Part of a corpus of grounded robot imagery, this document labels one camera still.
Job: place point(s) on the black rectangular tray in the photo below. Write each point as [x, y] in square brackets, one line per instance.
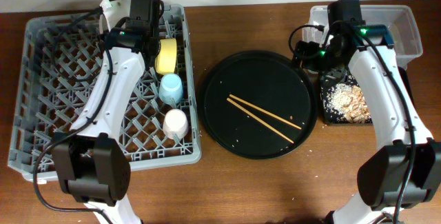
[350, 80]

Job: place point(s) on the grey dishwasher rack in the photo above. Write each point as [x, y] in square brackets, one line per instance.
[47, 103]

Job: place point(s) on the food scraps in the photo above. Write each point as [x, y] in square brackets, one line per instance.
[347, 104]

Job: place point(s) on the light blue plastic cup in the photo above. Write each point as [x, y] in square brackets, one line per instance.
[171, 89]

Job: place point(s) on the round black tray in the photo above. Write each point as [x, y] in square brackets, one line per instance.
[271, 82]

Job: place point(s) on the wooden chopstick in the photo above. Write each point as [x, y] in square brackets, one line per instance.
[248, 113]
[235, 98]

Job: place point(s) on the yellow plastic bowl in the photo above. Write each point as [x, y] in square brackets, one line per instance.
[165, 62]

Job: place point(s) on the pink plastic cup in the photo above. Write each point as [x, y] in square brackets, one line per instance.
[175, 124]

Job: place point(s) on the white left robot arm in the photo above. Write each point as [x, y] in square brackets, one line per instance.
[89, 163]

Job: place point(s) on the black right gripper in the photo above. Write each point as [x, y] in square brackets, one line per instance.
[309, 60]

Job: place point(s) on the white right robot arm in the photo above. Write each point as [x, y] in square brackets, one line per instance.
[405, 170]

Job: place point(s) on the clear plastic bin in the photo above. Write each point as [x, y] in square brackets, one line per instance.
[399, 20]

